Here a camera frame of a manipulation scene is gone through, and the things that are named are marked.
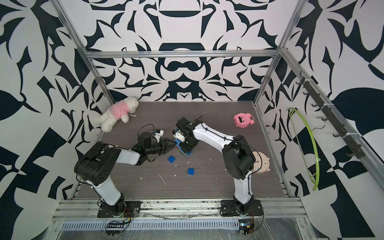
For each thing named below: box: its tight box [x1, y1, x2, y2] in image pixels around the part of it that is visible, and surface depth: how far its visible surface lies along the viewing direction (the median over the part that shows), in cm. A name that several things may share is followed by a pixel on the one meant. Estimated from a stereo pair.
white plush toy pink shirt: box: [99, 96, 139, 133], surface depth 107 cm
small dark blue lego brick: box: [167, 155, 176, 164], surface depth 92 cm
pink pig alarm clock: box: [233, 112, 255, 128], surface depth 108 cm
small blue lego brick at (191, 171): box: [188, 167, 195, 176], surface depth 88 cm
